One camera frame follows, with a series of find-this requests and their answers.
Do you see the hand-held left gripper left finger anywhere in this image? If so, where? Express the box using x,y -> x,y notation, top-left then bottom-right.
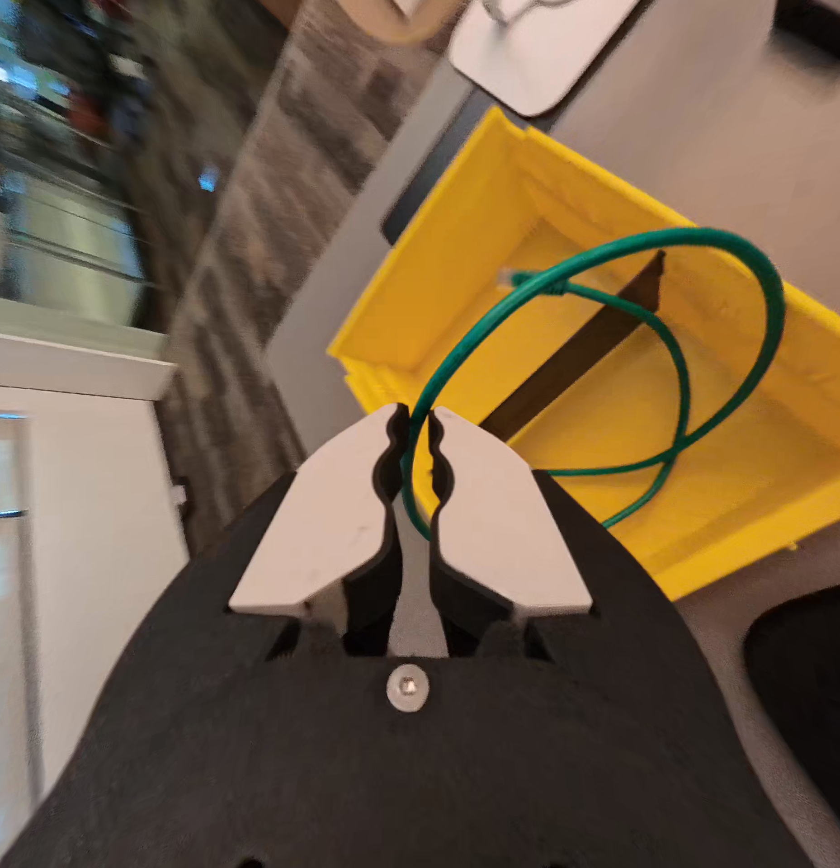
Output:
229,403 -> 412,657

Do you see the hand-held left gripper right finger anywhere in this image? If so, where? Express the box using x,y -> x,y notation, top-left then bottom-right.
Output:
428,406 -> 594,657

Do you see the yellow plastic bin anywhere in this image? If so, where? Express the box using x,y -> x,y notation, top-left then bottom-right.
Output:
326,105 -> 840,603

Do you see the green ethernet cable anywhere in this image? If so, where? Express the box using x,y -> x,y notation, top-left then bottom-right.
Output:
400,227 -> 787,543

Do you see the black bin divider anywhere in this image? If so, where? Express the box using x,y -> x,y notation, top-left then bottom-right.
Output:
481,250 -> 666,442

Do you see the white stand base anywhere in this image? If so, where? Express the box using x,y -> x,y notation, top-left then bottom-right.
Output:
448,0 -> 641,118

